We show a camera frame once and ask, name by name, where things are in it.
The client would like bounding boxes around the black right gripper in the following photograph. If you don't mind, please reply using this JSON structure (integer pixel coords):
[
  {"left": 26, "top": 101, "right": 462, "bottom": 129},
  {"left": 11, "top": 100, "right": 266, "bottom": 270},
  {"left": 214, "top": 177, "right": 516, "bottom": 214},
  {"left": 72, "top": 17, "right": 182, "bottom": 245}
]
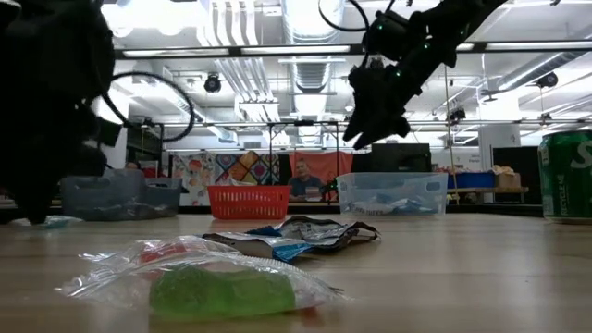
[{"left": 342, "top": 57, "right": 445, "bottom": 151}]

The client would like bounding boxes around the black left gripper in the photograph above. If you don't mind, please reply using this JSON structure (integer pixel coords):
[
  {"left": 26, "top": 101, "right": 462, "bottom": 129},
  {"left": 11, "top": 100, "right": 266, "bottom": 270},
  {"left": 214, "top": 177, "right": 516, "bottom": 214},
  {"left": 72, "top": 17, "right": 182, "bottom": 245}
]
[{"left": 0, "top": 85, "right": 112, "bottom": 226}]

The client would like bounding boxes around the teal gummy candy packet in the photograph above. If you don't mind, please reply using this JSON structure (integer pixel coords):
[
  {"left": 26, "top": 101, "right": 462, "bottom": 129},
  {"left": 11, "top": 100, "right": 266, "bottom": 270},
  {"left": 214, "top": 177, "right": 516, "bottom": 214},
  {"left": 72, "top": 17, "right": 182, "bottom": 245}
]
[{"left": 8, "top": 214, "right": 85, "bottom": 231}]

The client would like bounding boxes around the brown zero sugar Hershey's bar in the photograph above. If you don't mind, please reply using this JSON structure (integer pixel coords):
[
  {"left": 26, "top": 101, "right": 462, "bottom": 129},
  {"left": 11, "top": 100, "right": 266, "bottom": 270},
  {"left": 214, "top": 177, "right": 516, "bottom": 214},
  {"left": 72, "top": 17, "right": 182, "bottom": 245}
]
[{"left": 276, "top": 215, "right": 355, "bottom": 249}]

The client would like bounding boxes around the red plastic basket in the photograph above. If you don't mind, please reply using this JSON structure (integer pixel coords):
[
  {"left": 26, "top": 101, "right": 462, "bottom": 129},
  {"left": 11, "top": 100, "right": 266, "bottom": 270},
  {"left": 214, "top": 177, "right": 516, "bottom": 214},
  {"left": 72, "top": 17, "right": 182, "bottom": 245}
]
[{"left": 206, "top": 184, "right": 292, "bottom": 221}]

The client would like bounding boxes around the red gummy candy packet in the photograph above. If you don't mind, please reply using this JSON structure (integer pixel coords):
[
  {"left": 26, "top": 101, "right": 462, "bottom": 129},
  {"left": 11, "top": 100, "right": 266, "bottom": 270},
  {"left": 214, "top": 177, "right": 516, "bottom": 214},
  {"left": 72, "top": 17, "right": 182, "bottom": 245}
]
[{"left": 78, "top": 235, "right": 241, "bottom": 274}]

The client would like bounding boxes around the green gummy candy packet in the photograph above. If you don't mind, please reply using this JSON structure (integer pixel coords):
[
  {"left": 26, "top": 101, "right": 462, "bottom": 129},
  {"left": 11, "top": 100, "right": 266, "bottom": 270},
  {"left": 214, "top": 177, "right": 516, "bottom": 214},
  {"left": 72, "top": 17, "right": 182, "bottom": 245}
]
[{"left": 57, "top": 255, "right": 346, "bottom": 323}]

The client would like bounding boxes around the orange cloth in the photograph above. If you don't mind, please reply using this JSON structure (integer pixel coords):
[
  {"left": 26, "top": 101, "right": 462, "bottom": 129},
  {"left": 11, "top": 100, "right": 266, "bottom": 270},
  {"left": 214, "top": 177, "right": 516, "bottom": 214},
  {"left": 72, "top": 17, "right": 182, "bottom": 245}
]
[{"left": 289, "top": 151, "right": 355, "bottom": 184}]

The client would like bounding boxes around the clear plastic bin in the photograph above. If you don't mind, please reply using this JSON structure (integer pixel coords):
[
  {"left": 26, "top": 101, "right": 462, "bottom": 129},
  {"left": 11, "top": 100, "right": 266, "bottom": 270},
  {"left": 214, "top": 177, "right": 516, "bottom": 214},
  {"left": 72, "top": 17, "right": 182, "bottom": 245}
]
[{"left": 336, "top": 172, "right": 449, "bottom": 217}]

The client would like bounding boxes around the thin hanging rod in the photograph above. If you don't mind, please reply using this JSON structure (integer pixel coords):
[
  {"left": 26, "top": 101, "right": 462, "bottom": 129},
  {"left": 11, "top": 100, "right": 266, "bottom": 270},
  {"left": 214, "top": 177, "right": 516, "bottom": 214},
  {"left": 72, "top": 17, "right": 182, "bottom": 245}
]
[{"left": 442, "top": 64, "right": 459, "bottom": 204}]

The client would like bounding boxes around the grey plastic bin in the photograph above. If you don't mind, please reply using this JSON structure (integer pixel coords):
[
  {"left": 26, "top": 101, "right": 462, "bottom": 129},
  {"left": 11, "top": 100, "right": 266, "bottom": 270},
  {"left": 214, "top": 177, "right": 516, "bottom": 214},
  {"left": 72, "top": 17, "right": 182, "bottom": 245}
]
[{"left": 59, "top": 168, "right": 183, "bottom": 222}]

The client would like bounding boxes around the blue storage bin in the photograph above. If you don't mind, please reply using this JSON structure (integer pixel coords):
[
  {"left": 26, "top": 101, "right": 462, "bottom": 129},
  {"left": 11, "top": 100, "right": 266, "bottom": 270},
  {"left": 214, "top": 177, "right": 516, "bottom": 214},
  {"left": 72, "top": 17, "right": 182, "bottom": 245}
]
[{"left": 447, "top": 172, "right": 498, "bottom": 190}]

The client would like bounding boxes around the white pillar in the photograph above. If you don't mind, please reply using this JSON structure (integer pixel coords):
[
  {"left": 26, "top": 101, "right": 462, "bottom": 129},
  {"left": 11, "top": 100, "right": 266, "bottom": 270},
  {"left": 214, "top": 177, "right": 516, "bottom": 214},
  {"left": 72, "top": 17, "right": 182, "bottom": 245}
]
[{"left": 478, "top": 124, "right": 522, "bottom": 173}]

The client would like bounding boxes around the wooden background table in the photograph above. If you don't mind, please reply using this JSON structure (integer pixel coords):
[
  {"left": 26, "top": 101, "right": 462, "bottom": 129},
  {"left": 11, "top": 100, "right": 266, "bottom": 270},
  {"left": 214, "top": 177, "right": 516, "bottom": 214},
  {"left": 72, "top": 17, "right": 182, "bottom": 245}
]
[{"left": 447, "top": 186, "right": 530, "bottom": 204}]

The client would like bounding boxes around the dark storage shelf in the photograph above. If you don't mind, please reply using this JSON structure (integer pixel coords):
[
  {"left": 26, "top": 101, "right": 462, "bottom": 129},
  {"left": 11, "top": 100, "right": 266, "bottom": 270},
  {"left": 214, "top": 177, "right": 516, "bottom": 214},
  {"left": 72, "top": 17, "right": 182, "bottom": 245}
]
[{"left": 127, "top": 124, "right": 164, "bottom": 164}]

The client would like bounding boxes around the colourful patchwork quilt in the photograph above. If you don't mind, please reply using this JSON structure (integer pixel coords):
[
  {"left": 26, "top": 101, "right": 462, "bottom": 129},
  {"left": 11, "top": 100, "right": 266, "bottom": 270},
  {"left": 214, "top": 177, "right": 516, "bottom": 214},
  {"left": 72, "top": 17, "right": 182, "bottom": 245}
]
[{"left": 215, "top": 151, "right": 281, "bottom": 187}]

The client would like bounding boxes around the cardboard box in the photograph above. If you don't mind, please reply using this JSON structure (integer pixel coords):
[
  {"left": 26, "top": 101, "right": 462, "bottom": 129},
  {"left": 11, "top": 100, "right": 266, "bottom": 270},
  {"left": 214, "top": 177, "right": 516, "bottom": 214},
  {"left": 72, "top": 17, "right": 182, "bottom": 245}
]
[{"left": 492, "top": 165, "right": 523, "bottom": 190}]

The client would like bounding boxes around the black panel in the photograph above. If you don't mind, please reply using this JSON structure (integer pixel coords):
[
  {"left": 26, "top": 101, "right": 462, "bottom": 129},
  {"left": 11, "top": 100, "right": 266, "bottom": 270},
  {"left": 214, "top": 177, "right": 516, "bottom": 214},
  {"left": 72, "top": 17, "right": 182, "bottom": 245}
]
[{"left": 492, "top": 146, "right": 541, "bottom": 204}]

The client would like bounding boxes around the floral printed cloth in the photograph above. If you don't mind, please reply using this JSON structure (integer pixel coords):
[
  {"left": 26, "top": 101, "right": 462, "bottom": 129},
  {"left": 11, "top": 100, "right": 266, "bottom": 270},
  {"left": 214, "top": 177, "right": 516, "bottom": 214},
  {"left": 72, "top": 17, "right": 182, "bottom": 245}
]
[{"left": 171, "top": 153, "right": 217, "bottom": 207}]

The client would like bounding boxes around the green soda can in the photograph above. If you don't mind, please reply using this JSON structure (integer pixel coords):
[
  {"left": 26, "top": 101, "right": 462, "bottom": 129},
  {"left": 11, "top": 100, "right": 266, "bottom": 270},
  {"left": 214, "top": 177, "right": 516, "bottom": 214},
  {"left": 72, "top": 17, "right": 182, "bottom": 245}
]
[{"left": 537, "top": 130, "right": 592, "bottom": 225}]

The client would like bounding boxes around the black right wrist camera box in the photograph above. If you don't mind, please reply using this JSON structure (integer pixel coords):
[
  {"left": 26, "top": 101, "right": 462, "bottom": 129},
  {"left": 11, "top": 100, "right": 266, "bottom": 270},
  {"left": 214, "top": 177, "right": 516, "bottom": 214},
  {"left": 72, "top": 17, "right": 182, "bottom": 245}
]
[{"left": 363, "top": 11, "right": 415, "bottom": 64}]

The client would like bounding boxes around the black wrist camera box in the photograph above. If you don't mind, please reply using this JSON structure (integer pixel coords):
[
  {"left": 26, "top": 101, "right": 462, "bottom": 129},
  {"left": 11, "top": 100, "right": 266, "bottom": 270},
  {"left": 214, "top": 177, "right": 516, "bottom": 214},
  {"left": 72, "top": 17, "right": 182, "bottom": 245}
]
[
  {"left": 363, "top": 11, "right": 415, "bottom": 64},
  {"left": 94, "top": 117, "right": 124, "bottom": 149}
]

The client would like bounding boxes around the silver ceiling air duct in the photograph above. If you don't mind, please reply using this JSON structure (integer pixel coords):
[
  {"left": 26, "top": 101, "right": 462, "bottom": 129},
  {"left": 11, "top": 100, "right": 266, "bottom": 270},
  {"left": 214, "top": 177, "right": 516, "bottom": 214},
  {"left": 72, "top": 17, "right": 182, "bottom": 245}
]
[{"left": 281, "top": 0, "right": 346, "bottom": 93}]

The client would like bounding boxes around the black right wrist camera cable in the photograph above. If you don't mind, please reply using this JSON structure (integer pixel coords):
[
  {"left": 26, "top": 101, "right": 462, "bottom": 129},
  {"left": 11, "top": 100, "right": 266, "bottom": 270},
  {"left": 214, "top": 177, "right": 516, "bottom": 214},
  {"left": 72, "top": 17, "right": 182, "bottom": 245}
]
[{"left": 317, "top": 0, "right": 371, "bottom": 33}]

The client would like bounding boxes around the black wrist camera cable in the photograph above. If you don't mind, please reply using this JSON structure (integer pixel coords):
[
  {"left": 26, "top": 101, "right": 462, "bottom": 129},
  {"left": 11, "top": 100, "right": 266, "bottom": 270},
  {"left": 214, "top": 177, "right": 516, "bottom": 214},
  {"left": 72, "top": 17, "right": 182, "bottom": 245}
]
[
  {"left": 317, "top": 0, "right": 371, "bottom": 33},
  {"left": 100, "top": 70, "right": 196, "bottom": 143}
]

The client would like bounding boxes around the black metal rack frame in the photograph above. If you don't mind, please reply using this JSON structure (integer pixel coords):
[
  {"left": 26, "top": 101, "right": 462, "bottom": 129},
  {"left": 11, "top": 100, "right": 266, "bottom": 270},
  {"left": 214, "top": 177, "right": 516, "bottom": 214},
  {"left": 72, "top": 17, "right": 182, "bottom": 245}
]
[{"left": 110, "top": 118, "right": 341, "bottom": 186}]

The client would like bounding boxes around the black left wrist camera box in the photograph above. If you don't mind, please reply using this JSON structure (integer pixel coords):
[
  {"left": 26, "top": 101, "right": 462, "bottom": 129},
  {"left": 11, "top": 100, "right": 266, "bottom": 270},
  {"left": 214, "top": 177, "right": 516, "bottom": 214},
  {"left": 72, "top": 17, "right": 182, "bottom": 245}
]
[{"left": 94, "top": 117, "right": 124, "bottom": 149}]

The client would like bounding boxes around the black left wrist camera cable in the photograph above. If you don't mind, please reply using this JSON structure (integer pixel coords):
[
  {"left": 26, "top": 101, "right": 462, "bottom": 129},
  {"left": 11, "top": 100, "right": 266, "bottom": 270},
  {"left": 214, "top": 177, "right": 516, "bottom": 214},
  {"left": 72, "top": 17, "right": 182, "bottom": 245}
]
[{"left": 100, "top": 70, "right": 196, "bottom": 143}]

